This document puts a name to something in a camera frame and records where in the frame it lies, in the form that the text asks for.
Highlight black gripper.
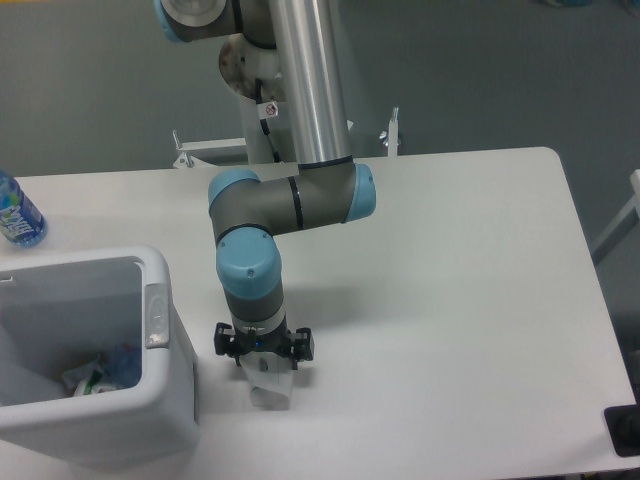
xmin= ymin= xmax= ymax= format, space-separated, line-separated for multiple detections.
xmin=213 ymin=322 xmax=314 ymax=371

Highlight white paper carton trash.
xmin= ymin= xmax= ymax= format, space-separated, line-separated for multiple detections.
xmin=240 ymin=351 xmax=293 ymax=411

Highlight clear crushed plastic bottle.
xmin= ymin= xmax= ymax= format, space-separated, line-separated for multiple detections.
xmin=102 ymin=343 xmax=142 ymax=389

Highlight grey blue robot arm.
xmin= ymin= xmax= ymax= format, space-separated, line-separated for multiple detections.
xmin=155 ymin=1 xmax=376 ymax=368

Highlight white plastic trash can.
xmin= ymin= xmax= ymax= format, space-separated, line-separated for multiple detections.
xmin=1 ymin=246 xmax=199 ymax=465

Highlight crumpled wrappers in bin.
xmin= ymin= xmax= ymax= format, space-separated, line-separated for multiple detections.
xmin=61 ymin=354 xmax=126 ymax=397

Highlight blue labelled water bottle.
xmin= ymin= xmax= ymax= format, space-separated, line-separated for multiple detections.
xmin=1 ymin=171 xmax=48 ymax=248

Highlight black device at table edge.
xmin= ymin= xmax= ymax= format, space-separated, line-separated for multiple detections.
xmin=604 ymin=404 xmax=639 ymax=457

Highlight white metal base frame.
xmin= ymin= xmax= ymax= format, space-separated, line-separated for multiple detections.
xmin=172 ymin=106 xmax=402 ymax=169

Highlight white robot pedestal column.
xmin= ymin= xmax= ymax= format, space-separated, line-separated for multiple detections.
xmin=219 ymin=33 xmax=296 ymax=164

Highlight white frame at right edge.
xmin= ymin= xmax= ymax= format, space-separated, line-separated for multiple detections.
xmin=591 ymin=169 xmax=639 ymax=266

